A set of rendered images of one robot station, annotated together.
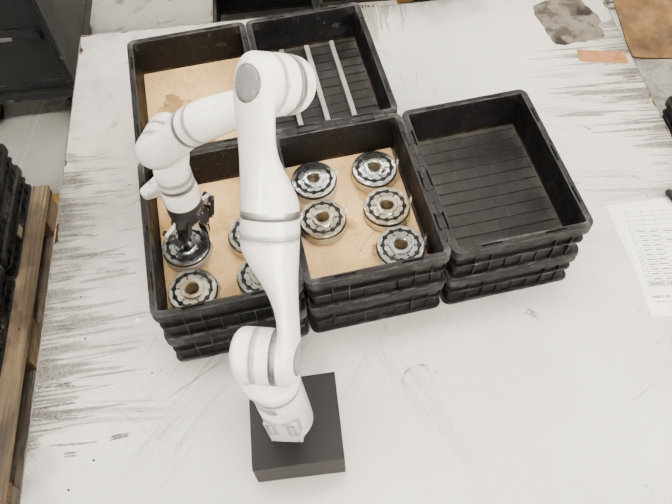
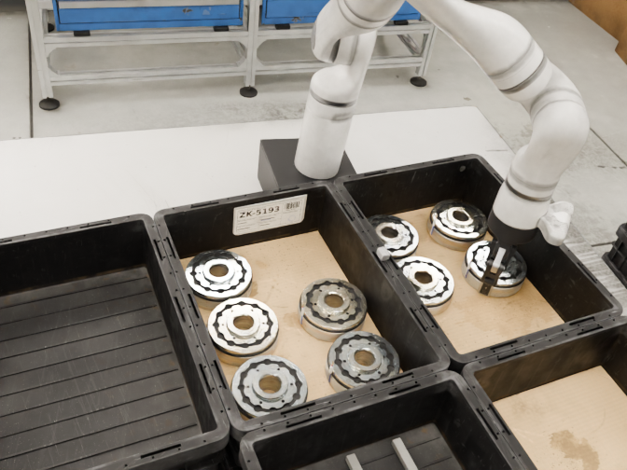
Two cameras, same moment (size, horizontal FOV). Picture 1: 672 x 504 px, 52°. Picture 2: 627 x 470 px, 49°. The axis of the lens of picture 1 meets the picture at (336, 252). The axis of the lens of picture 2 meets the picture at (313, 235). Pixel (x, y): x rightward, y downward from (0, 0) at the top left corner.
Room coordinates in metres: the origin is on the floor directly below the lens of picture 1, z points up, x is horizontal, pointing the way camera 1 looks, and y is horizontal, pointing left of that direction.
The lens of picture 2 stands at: (1.50, -0.25, 1.63)
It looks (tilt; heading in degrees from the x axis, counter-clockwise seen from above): 43 degrees down; 160
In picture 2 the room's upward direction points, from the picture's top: 9 degrees clockwise
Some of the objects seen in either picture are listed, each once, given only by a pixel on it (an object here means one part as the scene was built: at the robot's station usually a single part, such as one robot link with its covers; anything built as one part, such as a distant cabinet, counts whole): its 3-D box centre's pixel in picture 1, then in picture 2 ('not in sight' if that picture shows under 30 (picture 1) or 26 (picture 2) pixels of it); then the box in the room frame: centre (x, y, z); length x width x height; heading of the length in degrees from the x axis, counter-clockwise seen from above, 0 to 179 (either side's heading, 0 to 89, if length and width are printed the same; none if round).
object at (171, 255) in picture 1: (185, 245); (496, 262); (0.81, 0.32, 0.86); 0.10 x 0.10 x 0.01
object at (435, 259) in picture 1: (356, 195); (290, 288); (0.87, -0.05, 0.92); 0.40 x 0.30 x 0.02; 10
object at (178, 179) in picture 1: (168, 152); (548, 146); (0.84, 0.30, 1.12); 0.09 x 0.07 x 0.15; 160
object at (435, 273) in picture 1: (356, 209); (287, 311); (0.87, -0.05, 0.87); 0.40 x 0.30 x 0.11; 10
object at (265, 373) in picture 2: (374, 166); (270, 384); (0.99, -0.10, 0.86); 0.05 x 0.05 x 0.01
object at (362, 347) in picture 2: (313, 178); (364, 358); (0.97, 0.04, 0.86); 0.05 x 0.05 x 0.01
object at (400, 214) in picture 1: (386, 206); (243, 324); (0.88, -0.12, 0.86); 0.10 x 0.10 x 0.01
